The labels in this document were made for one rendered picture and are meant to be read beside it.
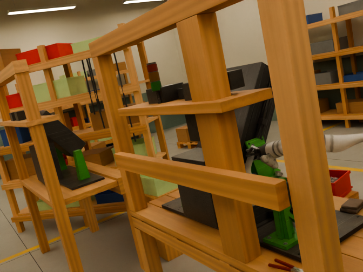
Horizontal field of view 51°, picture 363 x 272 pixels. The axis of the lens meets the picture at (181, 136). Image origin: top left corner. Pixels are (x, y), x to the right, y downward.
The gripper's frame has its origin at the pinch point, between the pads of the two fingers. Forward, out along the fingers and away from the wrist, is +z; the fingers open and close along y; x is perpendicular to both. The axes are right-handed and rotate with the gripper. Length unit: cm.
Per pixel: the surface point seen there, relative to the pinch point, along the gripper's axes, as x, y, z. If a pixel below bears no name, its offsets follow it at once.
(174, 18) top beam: -18, 67, -26
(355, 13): -453, -236, 222
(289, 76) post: 9, 38, -68
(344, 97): -370, -329, 302
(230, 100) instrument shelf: 8, 39, -39
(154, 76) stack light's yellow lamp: -13, 57, 10
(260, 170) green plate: 2.9, -8.6, 2.8
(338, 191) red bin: -13, -61, 4
